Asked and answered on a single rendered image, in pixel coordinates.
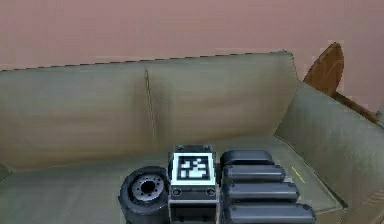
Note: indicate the brown wooden chair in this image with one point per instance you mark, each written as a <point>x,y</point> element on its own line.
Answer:
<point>328,68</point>

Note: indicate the olive green sofa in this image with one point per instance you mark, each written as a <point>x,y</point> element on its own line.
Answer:
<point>213,100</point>

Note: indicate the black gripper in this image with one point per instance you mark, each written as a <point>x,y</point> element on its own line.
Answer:
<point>144,193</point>

